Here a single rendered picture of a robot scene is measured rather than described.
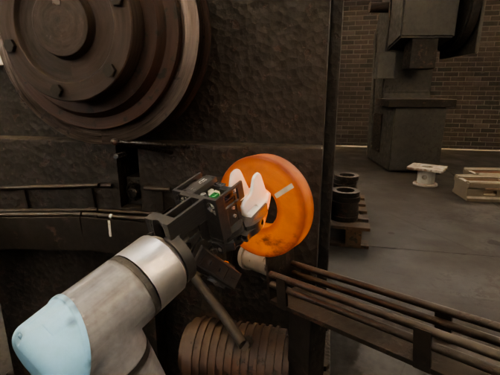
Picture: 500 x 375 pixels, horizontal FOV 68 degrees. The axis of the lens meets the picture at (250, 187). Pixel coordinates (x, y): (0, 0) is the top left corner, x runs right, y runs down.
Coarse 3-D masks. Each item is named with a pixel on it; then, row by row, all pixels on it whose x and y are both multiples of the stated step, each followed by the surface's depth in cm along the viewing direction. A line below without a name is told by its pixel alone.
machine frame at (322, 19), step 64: (256, 0) 82; (320, 0) 79; (256, 64) 85; (320, 64) 82; (0, 128) 104; (192, 128) 92; (256, 128) 89; (320, 128) 86; (0, 192) 103; (64, 192) 99; (320, 192) 84; (0, 256) 109; (64, 256) 104; (320, 256) 103; (192, 320) 101; (256, 320) 96
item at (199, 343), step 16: (208, 320) 76; (192, 336) 73; (208, 336) 73; (224, 336) 73; (256, 336) 72; (272, 336) 72; (288, 336) 74; (192, 352) 72; (208, 352) 71; (224, 352) 70; (240, 352) 70; (256, 352) 70; (272, 352) 69; (192, 368) 72; (208, 368) 71; (224, 368) 70; (240, 368) 70; (256, 368) 69; (272, 368) 68; (288, 368) 69
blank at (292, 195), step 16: (240, 160) 56; (256, 160) 54; (272, 160) 53; (224, 176) 58; (272, 176) 53; (288, 176) 51; (272, 192) 53; (288, 192) 52; (304, 192) 52; (288, 208) 52; (304, 208) 51; (272, 224) 55; (288, 224) 53; (304, 224) 52; (256, 240) 57; (272, 240) 55; (288, 240) 53; (272, 256) 56
